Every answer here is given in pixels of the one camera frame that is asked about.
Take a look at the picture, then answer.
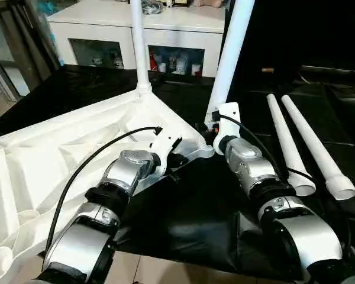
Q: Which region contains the black work mat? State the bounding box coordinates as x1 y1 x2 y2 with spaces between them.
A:
0 62 355 282

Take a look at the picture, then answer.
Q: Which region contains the white sideboard with glass doors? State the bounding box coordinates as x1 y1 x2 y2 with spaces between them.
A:
46 0 229 79

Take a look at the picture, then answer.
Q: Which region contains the clear glass ornament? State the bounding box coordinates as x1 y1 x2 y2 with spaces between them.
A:
142 0 166 15

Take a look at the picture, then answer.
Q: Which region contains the white plastic table leg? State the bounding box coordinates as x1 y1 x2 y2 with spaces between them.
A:
202 0 256 132
281 95 355 201
266 93 317 197
129 0 153 96

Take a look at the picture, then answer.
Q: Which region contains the brown teddy bear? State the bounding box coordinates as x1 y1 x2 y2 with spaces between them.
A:
195 0 227 8

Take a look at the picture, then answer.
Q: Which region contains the white plastic table top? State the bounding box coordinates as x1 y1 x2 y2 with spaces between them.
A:
0 88 216 284

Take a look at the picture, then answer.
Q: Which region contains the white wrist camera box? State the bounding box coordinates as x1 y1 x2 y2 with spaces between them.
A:
211 102 243 156
146 134 184 178

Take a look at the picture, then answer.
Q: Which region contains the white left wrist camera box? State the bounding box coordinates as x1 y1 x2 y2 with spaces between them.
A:
146 134 184 178

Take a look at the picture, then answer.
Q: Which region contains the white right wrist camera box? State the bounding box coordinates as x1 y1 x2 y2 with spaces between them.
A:
211 102 243 156

